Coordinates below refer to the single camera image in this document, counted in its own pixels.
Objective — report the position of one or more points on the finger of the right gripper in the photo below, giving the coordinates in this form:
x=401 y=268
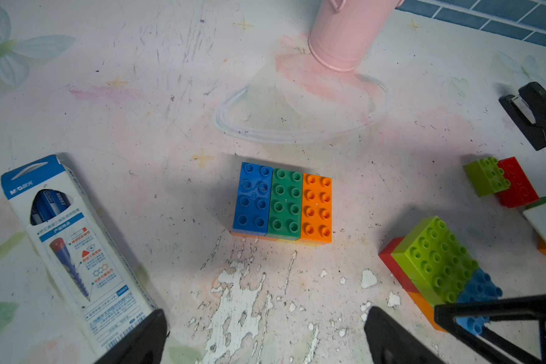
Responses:
x=496 y=349
x=531 y=308

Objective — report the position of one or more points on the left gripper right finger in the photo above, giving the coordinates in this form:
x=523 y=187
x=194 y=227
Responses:
x=389 y=342

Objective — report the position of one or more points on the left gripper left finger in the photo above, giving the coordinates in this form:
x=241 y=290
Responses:
x=144 y=344

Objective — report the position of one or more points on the blue lego brick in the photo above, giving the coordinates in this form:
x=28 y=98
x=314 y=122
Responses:
x=253 y=202
x=479 y=289

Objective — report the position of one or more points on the small red lego brick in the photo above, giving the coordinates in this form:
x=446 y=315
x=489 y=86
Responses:
x=387 y=258

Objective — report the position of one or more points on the lime lego brick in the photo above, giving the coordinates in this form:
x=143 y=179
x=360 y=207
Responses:
x=486 y=176
x=408 y=255
x=445 y=268

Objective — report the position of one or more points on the red lego brick top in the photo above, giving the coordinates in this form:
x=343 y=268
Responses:
x=521 y=192

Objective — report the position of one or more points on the lime lego brick top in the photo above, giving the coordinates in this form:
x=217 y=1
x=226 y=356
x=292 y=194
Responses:
x=486 y=176

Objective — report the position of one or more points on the dark green lego brick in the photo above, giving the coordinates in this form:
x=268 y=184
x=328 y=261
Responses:
x=284 y=221

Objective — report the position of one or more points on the green lego brick right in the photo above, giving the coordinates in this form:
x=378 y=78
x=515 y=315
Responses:
x=539 y=202

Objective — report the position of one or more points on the white blue small box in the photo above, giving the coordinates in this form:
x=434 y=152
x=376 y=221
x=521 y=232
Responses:
x=96 y=281

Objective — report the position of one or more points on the black stapler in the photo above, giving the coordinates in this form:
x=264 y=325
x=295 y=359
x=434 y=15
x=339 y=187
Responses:
x=527 y=110

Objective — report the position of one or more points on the pink pen cup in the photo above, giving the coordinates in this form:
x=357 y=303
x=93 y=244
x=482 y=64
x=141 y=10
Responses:
x=344 y=31

